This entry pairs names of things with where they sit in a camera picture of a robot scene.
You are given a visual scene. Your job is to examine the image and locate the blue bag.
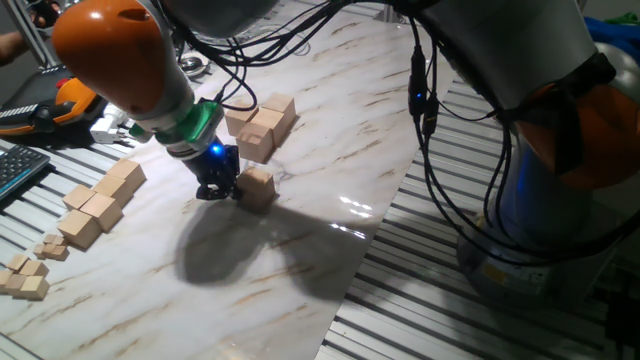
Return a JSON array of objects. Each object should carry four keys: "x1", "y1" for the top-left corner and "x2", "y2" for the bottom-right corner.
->
[{"x1": 584, "y1": 17, "x2": 640, "y2": 51}]

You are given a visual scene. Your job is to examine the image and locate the bare person hand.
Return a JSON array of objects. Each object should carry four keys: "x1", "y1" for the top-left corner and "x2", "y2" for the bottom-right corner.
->
[{"x1": 28, "y1": 0, "x2": 62, "y2": 29}]

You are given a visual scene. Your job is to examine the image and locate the white marble pattern sheet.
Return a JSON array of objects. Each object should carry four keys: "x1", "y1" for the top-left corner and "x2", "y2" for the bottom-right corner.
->
[{"x1": 0, "y1": 4, "x2": 456, "y2": 360}]

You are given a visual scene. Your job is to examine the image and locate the green cloth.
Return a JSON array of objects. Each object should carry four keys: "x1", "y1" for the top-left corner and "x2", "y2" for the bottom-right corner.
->
[{"x1": 602, "y1": 10, "x2": 640, "y2": 26}]

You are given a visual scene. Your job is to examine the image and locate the black orange teach pendant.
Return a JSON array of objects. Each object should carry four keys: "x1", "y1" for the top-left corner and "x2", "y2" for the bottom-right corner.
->
[{"x1": 0, "y1": 63, "x2": 109, "y2": 137}]

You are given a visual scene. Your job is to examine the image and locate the black computer keyboard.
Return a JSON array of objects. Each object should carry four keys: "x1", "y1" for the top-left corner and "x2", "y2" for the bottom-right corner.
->
[{"x1": 0, "y1": 143, "x2": 52, "y2": 202}]

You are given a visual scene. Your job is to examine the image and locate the bare person forearm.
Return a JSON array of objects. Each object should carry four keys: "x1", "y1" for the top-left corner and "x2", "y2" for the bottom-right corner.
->
[{"x1": 0, "y1": 30, "x2": 31, "y2": 66}]

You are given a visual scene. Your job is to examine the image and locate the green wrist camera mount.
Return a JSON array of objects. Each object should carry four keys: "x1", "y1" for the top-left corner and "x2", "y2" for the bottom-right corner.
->
[{"x1": 128, "y1": 99, "x2": 225, "y2": 147}]

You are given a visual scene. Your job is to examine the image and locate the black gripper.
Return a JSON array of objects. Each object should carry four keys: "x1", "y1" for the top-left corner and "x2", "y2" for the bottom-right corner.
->
[{"x1": 182, "y1": 142, "x2": 242, "y2": 201}]

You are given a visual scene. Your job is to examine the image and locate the aluminium frame post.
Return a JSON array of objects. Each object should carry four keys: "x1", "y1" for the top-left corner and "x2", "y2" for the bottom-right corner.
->
[
  {"x1": 372, "y1": 4, "x2": 401, "y2": 24},
  {"x1": 2, "y1": 0, "x2": 57, "y2": 69}
]

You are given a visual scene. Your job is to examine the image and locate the white plug adapter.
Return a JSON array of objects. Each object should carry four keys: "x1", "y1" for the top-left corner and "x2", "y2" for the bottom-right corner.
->
[{"x1": 89, "y1": 103, "x2": 129, "y2": 145}]

